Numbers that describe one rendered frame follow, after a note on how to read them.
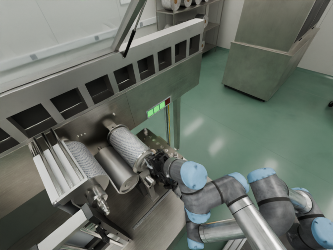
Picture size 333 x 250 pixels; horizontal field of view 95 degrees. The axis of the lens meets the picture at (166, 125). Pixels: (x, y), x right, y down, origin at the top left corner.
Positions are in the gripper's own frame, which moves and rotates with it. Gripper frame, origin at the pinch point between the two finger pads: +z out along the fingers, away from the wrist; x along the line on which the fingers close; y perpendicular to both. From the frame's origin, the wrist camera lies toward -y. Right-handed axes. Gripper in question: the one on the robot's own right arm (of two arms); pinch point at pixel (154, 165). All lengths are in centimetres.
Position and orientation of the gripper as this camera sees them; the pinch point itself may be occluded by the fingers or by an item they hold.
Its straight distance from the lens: 97.3
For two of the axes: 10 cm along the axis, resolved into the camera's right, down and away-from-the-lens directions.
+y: -0.5, -6.9, -7.3
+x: -7.1, 5.4, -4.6
